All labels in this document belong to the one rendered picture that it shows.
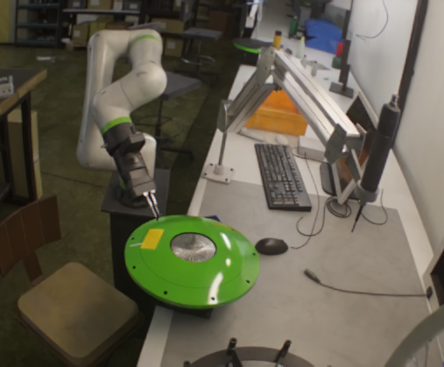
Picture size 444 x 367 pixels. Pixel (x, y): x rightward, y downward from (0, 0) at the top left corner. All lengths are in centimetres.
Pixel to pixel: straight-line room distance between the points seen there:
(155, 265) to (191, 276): 8
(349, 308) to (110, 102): 87
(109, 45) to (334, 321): 117
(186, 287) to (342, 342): 45
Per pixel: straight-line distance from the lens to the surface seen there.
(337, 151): 83
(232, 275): 93
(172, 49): 637
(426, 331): 46
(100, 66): 150
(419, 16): 220
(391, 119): 72
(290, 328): 107
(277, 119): 195
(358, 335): 112
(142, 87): 112
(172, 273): 90
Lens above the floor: 172
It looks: 31 degrees down
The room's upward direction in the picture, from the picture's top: 9 degrees clockwise
